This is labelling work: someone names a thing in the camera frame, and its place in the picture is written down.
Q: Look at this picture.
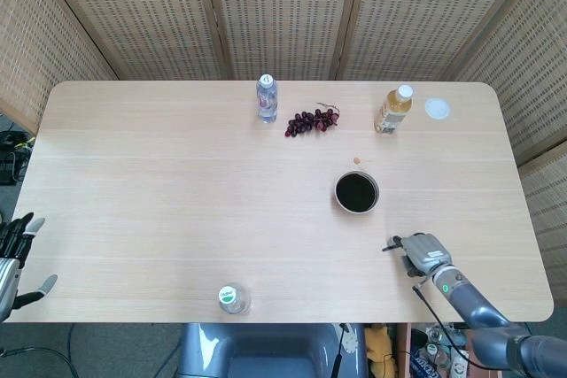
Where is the white bracket plate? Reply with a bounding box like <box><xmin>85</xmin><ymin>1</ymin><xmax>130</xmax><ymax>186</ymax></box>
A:
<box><xmin>339</xmin><ymin>323</ymin><xmax>361</xmax><ymax>356</ymax></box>

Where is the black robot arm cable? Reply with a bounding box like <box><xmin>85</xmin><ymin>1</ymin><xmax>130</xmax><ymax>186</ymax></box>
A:
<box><xmin>411</xmin><ymin>282</ymin><xmax>484</xmax><ymax>370</ymax></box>

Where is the clear water bottle pink label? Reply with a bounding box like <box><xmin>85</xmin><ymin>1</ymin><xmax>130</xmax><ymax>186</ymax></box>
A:
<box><xmin>256</xmin><ymin>73</ymin><xmax>279</xmax><ymax>125</ymax></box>

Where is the white round disc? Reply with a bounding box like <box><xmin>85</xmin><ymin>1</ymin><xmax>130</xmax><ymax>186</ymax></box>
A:
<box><xmin>423</xmin><ymin>96</ymin><xmax>452</xmax><ymax>121</ymax></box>

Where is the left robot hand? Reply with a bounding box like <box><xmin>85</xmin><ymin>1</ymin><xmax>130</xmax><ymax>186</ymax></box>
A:
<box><xmin>0</xmin><ymin>212</ymin><xmax>58</xmax><ymax>321</ymax></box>

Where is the brown wooden panel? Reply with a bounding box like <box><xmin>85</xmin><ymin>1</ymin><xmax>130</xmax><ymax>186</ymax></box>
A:
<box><xmin>396</xmin><ymin>323</ymin><xmax>412</xmax><ymax>378</ymax></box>

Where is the bunch of red grapes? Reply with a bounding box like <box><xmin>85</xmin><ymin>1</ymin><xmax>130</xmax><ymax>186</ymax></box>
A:
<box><xmin>284</xmin><ymin>102</ymin><xmax>342</xmax><ymax>139</ymax></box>

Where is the white bowl of coffee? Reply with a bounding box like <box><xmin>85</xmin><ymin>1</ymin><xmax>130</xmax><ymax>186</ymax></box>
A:
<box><xmin>333</xmin><ymin>170</ymin><xmax>381</xmax><ymax>215</ymax></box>

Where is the clear water bottle green label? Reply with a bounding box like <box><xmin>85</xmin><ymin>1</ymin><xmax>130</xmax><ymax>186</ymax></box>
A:
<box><xmin>217</xmin><ymin>282</ymin><xmax>252</xmax><ymax>316</ymax></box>

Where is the black equipment with cables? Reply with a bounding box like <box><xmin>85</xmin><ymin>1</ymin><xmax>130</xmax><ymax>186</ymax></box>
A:
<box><xmin>0</xmin><ymin>127</ymin><xmax>35</xmax><ymax>185</ymax></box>

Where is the assorted drink cans pile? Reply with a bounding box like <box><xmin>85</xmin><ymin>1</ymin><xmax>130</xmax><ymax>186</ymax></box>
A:
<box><xmin>410</xmin><ymin>323</ymin><xmax>475</xmax><ymax>378</ymax></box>

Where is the yellow cloth item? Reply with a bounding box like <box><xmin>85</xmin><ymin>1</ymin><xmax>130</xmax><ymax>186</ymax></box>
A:
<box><xmin>365</xmin><ymin>323</ymin><xmax>399</xmax><ymax>377</ymax></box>

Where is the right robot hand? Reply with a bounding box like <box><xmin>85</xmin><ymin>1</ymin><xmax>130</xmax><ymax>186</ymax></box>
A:
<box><xmin>383</xmin><ymin>231</ymin><xmax>453</xmax><ymax>280</ymax></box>

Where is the woven bamboo folding screen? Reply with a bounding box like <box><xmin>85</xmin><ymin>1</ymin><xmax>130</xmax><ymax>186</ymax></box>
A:
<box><xmin>0</xmin><ymin>0</ymin><xmax>567</xmax><ymax>275</ymax></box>

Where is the grey robot torso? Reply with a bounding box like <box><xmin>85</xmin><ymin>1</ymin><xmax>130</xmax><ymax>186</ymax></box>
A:
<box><xmin>176</xmin><ymin>322</ymin><xmax>369</xmax><ymax>378</ymax></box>

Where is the yellow tea bottle white cap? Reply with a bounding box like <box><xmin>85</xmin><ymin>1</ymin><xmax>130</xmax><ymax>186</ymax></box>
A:
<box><xmin>374</xmin><ymin>84</ymin><xmax>415</xmax><ymax>135</ymax></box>

